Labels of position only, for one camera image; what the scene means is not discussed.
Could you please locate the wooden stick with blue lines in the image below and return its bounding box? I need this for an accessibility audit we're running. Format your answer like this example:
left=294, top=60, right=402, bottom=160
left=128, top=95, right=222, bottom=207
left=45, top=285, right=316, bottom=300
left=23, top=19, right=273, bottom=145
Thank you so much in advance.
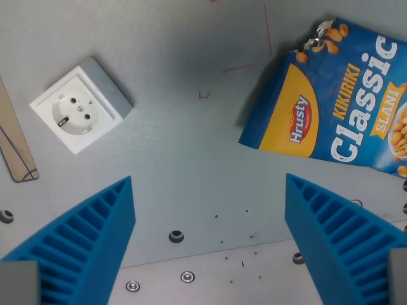
left=0, top=74, right=40, bottom=184

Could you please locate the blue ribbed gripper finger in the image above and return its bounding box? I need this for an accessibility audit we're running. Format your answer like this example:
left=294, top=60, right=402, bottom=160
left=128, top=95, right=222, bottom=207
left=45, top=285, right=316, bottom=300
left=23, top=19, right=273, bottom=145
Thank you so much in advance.
left=284, top=172, right=407, bottom=305
left=0, top=175, right=137, bottom=305

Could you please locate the white electrical wall socket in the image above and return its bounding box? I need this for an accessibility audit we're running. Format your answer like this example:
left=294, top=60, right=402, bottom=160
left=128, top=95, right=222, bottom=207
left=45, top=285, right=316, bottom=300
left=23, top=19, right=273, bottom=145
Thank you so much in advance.
left=29, top=56, right=134, bottom=156

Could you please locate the blue Hrusty peanut snack bag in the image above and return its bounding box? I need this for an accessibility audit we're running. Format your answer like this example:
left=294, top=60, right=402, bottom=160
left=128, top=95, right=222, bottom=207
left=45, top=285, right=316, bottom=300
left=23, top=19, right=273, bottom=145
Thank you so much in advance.
left=238, top=18, right=407, bottom=179

